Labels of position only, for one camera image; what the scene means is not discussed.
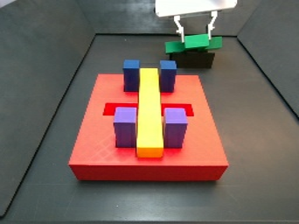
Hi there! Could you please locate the black angle fixture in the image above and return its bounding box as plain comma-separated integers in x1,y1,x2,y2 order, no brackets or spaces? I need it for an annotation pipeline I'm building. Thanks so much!
170,52,215,69

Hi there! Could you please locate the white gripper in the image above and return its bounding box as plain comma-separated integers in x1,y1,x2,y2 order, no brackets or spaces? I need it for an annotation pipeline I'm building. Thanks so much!
154,0,238,42

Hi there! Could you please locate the green bridge-shaped object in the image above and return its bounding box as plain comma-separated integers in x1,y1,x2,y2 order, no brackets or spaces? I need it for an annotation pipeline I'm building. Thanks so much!
164,34,222,54

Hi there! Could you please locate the purple block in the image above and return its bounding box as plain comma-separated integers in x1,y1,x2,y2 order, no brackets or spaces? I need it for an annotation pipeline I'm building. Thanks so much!
163,108,188,148
114,107,136,148

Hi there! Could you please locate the blue block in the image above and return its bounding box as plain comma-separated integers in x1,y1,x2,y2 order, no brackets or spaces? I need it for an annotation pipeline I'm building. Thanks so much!
123,59,140,92
160,60,178,93

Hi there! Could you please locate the purple block left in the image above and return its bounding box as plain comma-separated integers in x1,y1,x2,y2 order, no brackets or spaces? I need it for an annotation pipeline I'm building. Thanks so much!
163,108,188,148

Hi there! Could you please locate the blue block left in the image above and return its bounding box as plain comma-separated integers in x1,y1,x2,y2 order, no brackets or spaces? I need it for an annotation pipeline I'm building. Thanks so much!
160,60,178,93

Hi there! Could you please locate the blue block right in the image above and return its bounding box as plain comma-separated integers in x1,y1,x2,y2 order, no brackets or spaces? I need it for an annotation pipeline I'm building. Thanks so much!
123,59,140,92

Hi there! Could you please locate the purple block right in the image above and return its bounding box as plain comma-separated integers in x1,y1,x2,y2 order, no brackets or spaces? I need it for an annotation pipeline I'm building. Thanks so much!
114,107,136,148

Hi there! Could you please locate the yellow long bar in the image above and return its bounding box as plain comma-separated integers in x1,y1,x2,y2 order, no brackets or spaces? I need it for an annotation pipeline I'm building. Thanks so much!
136,68,164,158

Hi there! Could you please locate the red board base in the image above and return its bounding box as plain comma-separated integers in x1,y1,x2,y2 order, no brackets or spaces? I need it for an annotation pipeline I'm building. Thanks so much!
70,74,230,181

